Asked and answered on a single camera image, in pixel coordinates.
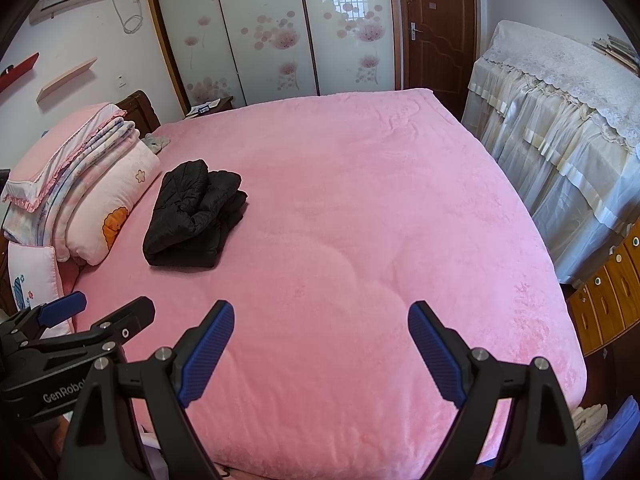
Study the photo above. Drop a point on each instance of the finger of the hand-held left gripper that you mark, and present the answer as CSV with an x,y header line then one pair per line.
x,y
62,307
135,312

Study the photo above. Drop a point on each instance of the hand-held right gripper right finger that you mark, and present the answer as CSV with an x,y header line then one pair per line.
x,y
435,355

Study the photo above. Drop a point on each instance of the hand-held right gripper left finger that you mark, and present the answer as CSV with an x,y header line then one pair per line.
x,y
210,355

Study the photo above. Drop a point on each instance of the black puffer jacket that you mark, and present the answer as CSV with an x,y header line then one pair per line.
x,y
185,220

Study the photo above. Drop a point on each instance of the pink embroidered pillow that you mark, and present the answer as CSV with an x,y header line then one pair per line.
x,y
35,275

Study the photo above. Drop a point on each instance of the pink cartoon pillow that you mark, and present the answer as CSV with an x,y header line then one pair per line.
x,y
120,185

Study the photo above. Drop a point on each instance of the pink bed blanket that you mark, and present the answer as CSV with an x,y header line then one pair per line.
x,y
375,210

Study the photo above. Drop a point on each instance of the folded pastel striped quilt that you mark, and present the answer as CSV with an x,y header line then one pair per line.
x,y
102,149

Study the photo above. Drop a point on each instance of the white knitted cloth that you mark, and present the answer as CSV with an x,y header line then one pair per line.
x,y
590,422

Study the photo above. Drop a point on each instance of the grey plush toy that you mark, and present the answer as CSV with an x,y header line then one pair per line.
x,y
155,142

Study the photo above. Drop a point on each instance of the wooden drawer cabinet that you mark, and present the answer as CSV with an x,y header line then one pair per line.
x,y
605,300

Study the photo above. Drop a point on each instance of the blue tote bag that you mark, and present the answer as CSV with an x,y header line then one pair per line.
x,y
615,440

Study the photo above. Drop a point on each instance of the dark wooden headboard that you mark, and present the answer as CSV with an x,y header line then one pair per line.
x,y
142,107

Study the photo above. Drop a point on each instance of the papers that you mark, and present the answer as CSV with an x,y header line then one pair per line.
x,y
202,108

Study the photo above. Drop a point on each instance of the wooden nightstand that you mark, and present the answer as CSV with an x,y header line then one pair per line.
x,y
224,104

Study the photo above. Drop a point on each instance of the brown wooden door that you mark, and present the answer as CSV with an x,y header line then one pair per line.
x,y
445,60

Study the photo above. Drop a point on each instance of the floral sliding-door wardrobe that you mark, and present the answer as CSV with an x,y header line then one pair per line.
x,y
270,35

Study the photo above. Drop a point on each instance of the stack of books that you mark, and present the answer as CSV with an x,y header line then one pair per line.
x,y
615,47

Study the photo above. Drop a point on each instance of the light wooden wall shelf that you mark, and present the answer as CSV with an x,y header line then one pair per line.
x,y
65,80

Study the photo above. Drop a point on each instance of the red wall shelf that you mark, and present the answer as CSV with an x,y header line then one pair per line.
x,y
20,71

